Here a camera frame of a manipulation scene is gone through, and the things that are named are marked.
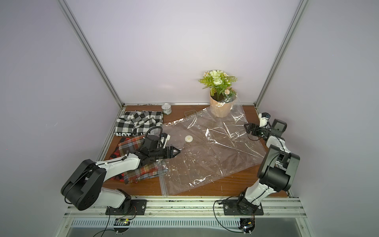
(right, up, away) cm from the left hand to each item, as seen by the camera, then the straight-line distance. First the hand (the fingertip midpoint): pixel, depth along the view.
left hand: (179, 152), depth 85 cm
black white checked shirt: (-35, +16, +22) cm, 44 cm away
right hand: (+48, +18, +5) cm, 51 cm away
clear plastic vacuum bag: (+21, 0, +9) cm, 23 cm away
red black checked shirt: (-39, -2, +5) cm, 39 cm away
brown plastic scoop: (+5, +24, +29) cm, 38 cm away
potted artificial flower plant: (+30, +36, +21) cm, 51 cm away
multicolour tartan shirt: (-18, -10, -2) cm, 21 cm away
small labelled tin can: (-12, +27, +25) cm, 39 cm away
